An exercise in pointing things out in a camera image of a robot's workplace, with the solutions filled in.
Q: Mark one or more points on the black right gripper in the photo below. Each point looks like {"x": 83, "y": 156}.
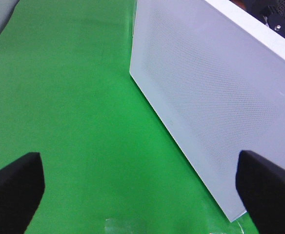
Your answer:
{"x": 266, "y": 12}

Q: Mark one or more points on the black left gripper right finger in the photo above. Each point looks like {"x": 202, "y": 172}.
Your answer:
{"x": 260, "y": 184}

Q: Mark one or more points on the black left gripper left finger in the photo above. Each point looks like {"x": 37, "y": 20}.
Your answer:
{"x": 22, "y": 187}

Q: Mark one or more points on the clear tape strip on table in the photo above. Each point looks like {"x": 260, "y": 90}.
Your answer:
{"x": 135, "y": 226}

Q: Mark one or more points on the white microwave door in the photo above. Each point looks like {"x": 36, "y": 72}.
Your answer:
{"x": 215, "y": 76}

